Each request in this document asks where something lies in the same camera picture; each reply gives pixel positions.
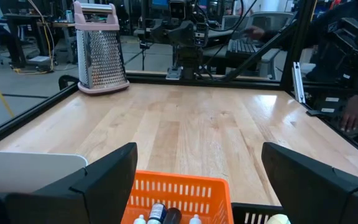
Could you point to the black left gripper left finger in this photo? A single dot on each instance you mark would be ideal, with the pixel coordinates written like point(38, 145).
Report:
point(73, 199)

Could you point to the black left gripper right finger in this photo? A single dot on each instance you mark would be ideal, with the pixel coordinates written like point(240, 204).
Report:
point(315, 196)

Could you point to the blue sprinkled toy doughnut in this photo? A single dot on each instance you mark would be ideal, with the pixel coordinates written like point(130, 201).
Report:
point(278, 219)

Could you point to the small white dropper bottle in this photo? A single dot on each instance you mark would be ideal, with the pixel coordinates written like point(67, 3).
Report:
point(139, 220)
point(195, 220)

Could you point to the dark round bottle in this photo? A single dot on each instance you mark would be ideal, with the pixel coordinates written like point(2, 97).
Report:
point(172, 216)

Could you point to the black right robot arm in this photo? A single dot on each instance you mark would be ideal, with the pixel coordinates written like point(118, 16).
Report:
point(185, 59)

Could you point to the grey plastic bin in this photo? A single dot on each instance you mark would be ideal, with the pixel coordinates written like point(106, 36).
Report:
point(26, 171)

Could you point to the black computer keyboard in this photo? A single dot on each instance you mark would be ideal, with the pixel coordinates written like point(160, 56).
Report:
point(241, 48)

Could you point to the black slotted plastic basket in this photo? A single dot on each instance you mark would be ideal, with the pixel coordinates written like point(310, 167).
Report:
point(250, 213)

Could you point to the person's hand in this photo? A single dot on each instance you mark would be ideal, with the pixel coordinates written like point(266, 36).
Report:
point(255, 32)
point(353, 113)

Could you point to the orange slotted plastic basket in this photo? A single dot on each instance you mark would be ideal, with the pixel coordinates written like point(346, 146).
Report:
point(179, 177)

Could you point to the black background desk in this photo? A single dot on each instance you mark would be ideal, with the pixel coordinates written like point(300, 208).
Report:
point(26, 16)

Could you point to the black diagonal frame brace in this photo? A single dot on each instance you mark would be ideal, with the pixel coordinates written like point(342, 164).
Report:
point(259, 54)

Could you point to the silver aluminium bracket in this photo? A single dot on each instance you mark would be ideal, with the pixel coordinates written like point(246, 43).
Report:
point(298, 84)

